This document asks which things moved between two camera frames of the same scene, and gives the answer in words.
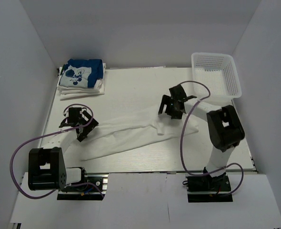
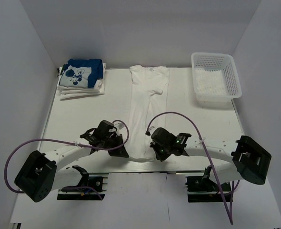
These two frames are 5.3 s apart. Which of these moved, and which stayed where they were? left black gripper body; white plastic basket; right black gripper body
Moved: left black gripper body; right black gripper body
Stayed: white plastic basket
